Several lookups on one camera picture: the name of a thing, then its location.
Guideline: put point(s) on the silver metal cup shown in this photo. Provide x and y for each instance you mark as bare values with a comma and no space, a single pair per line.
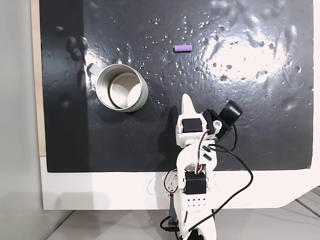
117,97

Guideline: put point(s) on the glossy black mat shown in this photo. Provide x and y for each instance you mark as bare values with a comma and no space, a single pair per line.
175,82

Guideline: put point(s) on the purple ribbed pen grip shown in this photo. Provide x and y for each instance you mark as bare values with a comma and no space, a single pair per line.
183,48

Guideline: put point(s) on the white board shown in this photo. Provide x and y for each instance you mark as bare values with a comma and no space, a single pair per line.
100,190

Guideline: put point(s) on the beige wooden board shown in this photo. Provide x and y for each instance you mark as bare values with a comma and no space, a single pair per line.
37,100

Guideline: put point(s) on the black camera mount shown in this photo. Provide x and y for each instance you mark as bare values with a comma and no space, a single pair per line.
222,130

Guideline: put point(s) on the black oval camera box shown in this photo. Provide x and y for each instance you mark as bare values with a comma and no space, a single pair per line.
231,111

